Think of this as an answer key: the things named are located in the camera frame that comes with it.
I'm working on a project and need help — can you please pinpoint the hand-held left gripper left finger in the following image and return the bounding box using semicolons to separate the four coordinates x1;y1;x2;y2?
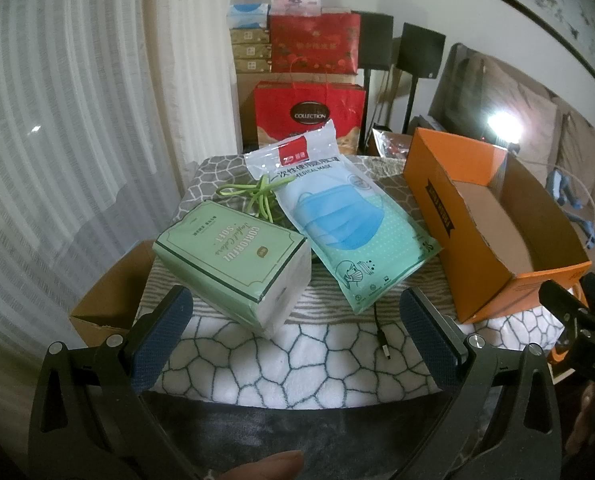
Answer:
28;284;201;480

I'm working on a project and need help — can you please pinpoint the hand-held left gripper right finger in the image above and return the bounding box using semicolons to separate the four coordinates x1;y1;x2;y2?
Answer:
400;287;563;480

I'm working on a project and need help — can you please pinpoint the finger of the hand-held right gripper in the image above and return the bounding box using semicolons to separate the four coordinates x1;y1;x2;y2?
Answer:
537;280;591;331

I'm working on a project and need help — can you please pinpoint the green tissue pack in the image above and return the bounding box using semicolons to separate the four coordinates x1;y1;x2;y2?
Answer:
154;200;312;338

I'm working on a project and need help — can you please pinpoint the orange cardboard box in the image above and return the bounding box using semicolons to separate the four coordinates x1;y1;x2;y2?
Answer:
402;127;592;325

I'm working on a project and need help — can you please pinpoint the blue face mask pack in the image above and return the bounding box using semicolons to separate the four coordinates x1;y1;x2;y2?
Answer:
242;119;444;313

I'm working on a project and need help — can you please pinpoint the green cord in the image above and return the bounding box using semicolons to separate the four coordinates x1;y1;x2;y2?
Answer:
216;172;291;221

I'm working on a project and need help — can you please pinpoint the person's left hand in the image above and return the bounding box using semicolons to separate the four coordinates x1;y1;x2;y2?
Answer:
212;450;305;480

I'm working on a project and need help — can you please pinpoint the brown cardboard box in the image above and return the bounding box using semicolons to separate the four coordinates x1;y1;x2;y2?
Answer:
69;240;157;348

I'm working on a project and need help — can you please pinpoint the blue grey plastic tool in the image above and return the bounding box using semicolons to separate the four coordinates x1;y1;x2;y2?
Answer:
545;167;595;251

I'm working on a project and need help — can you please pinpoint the grey white patterned blanket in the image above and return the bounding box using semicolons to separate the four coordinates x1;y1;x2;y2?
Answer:
135;154;568;408

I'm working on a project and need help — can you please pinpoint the small lit lamp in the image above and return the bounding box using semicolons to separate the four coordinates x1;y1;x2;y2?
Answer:
482;110;525;148

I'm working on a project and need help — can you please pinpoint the clear packet with red items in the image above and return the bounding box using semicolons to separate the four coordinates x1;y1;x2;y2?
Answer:
371;127;413;158

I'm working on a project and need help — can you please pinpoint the black speaker stand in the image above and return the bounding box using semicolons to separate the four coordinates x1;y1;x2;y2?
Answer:
361;67;379;151
404;77;422;133

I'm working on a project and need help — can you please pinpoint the red gift bag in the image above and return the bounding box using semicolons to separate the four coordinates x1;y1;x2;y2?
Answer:
254;80;367;158

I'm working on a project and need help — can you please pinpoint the gold box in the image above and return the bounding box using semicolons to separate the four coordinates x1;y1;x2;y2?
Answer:
230;27;272;45
234;42;272;60
236;58;272;75

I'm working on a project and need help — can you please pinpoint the black speaker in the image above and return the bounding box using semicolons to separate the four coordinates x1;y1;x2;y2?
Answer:
357;10;394;71
396;22;447;80

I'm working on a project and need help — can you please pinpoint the red gift box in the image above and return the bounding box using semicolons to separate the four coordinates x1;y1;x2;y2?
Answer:
269;12;362;75

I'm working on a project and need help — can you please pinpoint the pink tissue pack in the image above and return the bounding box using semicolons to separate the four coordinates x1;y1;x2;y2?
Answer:
270;0;323;17

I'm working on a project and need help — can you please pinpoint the black USB cable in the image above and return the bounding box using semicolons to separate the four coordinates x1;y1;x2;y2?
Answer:
372;302;393;361

